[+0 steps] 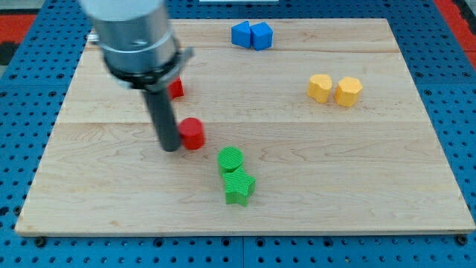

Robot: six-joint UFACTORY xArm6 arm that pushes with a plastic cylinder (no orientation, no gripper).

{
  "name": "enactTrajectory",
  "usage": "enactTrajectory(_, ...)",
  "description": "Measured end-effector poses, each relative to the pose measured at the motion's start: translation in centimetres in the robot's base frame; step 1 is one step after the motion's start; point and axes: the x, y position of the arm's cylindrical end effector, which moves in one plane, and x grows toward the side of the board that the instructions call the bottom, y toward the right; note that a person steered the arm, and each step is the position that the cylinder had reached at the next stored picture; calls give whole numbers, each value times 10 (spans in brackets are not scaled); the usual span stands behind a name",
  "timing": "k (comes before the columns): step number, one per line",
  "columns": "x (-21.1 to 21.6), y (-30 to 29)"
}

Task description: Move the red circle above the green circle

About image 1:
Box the yellow heart block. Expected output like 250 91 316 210
306 74 332 103

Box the blue block left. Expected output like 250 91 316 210
231 21 251 48

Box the green star block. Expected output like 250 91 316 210
222 167 256 207

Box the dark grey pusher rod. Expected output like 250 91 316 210
143 89 181 152

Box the red cylinder block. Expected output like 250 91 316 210
178 118 205 150

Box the yellow hexagon block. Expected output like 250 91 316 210
333 77 363 107

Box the light wooden board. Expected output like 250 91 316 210
16 19 475 237

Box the blue cube block right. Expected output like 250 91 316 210
250 22 274 51

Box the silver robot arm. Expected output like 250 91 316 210
79 0 194 152

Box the green cylinder block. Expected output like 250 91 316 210
217 147 244 176

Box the red block behind rod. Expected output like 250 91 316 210
167 77 184 100

